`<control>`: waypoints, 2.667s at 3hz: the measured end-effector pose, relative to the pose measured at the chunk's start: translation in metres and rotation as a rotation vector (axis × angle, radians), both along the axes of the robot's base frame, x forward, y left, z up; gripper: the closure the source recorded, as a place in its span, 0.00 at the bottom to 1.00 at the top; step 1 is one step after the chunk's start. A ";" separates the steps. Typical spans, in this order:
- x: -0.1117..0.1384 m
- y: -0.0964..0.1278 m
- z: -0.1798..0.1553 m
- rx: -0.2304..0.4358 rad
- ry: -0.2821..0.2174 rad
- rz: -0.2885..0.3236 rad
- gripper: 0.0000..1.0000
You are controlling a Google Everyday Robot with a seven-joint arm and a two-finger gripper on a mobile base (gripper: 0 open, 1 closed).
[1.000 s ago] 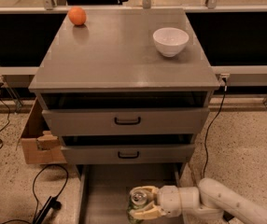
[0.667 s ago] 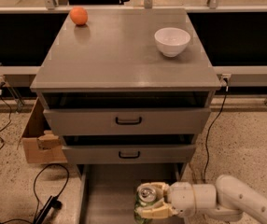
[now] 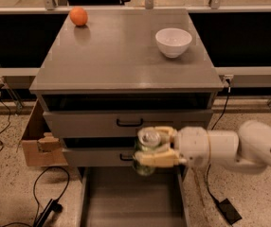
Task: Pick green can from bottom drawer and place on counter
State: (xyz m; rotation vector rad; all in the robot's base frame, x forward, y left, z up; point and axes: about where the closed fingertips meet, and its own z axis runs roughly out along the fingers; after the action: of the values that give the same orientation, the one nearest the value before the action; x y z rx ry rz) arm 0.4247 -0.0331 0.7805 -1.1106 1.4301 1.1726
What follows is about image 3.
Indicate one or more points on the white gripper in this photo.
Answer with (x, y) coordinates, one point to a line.
(192, 146)

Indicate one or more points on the green drink can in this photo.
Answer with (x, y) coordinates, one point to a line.
(148, 139)

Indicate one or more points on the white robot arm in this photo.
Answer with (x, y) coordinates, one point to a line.
(247, 150)

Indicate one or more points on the grey bottom drawer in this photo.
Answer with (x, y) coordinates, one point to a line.
(119, 197)

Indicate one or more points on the grey drawer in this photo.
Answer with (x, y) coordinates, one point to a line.
(92, 124)
(100, 156)
(119, 197)

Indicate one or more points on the grey middle drawer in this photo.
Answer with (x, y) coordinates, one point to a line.
(100, 156)

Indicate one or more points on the grey drawer cabinet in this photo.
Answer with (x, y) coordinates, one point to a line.
(114, 64)

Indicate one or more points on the grey top drawer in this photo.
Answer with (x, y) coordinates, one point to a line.
(92, 124)

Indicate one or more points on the black power adapter brick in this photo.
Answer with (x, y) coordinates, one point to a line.
(228, 211)

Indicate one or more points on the white ceramic bowl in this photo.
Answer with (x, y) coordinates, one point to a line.
(173, 42)

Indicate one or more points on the cardboard box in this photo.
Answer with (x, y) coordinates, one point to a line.
(39, 146)

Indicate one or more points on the black device on floor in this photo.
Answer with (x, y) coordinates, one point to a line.
(52, 206)

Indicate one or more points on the orange fruit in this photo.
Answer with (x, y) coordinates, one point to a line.
(78, 16)

